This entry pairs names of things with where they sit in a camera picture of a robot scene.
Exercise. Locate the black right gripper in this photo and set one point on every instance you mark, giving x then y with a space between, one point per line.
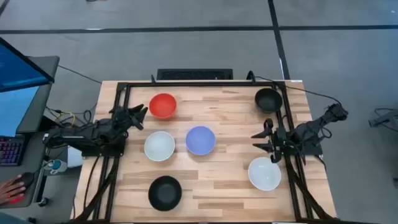
281 138

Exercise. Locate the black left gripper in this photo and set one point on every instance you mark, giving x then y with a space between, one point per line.
127 116

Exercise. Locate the black desk caster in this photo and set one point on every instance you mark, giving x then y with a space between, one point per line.
43 202

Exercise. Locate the red bowl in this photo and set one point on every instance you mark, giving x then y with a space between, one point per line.
162 105

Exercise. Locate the backlit keyboard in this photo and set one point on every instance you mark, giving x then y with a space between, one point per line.
9 152

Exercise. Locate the dark blue screen monitor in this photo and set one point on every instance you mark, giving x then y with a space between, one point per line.
17 70

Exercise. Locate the black metal table frame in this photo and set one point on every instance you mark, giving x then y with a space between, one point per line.
199 84

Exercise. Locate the black computer mouse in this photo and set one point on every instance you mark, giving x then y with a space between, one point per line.
27 179

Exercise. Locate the grey computer desk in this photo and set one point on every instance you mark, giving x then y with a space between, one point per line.
31 155

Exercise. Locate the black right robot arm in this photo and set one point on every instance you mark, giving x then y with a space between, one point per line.
311 129

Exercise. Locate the person's hand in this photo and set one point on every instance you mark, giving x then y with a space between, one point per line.
11 189

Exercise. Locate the lavender blue bowl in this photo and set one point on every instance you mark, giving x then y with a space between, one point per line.
200 140

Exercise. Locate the light blue screen monitor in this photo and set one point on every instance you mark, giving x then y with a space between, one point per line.
14 110

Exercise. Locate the white bowl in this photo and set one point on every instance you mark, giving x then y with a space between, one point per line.
264 173

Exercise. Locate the black floor vent grille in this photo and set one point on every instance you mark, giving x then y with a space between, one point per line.
194 74

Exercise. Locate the black bowl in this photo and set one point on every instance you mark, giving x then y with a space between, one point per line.
268 100
164 193

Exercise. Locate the pale green-white bowl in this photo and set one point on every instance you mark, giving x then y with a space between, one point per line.
159 146

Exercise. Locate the teal and white bottle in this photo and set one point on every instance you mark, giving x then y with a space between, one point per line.
56 165

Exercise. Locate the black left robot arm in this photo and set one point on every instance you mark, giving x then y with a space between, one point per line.
79 135

